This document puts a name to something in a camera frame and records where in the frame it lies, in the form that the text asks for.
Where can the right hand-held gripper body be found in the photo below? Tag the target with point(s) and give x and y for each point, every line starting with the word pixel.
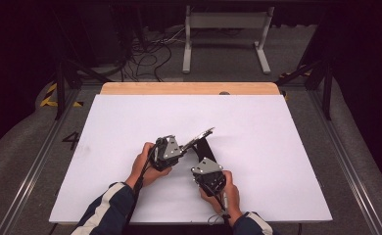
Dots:
pixel 210 176

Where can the yellow black floor tape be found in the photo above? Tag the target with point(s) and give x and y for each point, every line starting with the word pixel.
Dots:
pixel 48 98
pixel 290 73

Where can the person's left hand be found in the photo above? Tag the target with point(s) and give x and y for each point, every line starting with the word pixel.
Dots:
pixel 143 166

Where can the white metal stand frame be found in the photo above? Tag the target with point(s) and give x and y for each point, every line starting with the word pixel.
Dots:
pixel 228 20

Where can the black metal stand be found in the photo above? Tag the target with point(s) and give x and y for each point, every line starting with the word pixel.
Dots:
pixel 326 91
pixel 60 88

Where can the aluminium floor rail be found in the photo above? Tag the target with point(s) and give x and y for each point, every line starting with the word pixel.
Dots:
pixel 38 163
pixel 345 156

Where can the oval silver photo frame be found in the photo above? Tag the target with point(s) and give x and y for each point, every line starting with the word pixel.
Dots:
pixel 200 148

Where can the white board sheet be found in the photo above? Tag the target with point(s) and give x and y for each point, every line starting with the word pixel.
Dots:
pixel 261 147

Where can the person's right hand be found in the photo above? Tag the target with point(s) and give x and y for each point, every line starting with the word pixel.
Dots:
pixel 233 196

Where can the dark cabinet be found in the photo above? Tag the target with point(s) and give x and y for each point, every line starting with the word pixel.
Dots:
pixel 107 36

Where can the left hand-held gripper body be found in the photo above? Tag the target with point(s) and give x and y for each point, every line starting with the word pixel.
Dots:
pixel 169 151

